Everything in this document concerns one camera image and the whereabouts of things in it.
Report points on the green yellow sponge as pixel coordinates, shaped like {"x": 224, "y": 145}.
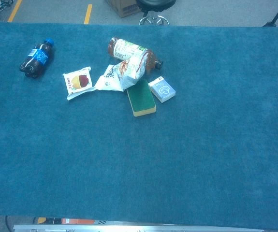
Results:
{"x": 141, "y": 99}

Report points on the light blue card box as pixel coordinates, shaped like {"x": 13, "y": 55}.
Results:
{"x": 162, "y": 90}

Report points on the large white cracker bag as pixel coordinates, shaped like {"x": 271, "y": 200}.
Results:
{"x": 129, "y": 72}

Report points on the small white snack packet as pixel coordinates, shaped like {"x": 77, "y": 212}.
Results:
{"x": 79, "y": 82}

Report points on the tea bottle white green label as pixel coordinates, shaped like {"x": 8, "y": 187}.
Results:
{"x": 123, "y": 49}

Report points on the cola bottle with blue cap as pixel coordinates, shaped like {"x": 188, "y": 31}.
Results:
{"x": 36, "y": 60}

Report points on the blue felt table cloth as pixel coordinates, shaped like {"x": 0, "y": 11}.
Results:
{"x": 201, "y": 145}

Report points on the cardboard box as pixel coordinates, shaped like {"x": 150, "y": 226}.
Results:
{"x": 124, "y": 8}

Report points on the black stool chrome base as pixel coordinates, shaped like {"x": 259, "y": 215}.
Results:
{"x": 153, "y": 3}

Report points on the orange floor box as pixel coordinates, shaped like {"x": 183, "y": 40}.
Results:
{"x": 80, "y": 221}

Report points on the aluminium frame rail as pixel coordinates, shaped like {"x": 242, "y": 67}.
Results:
{"x": 129, "y": 228}

